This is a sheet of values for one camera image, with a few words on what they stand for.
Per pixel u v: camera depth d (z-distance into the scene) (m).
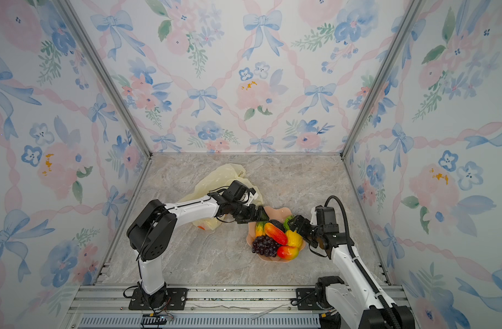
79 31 0.73
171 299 0.73
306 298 0.73
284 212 0.93
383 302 0.41
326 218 0.65
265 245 0.78
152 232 0.49
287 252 0.76
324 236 0.61
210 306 0.73
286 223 0.84
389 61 0.81
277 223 0.87
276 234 0.80
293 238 0.79
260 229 0.85
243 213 0.78
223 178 0.99
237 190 0.74
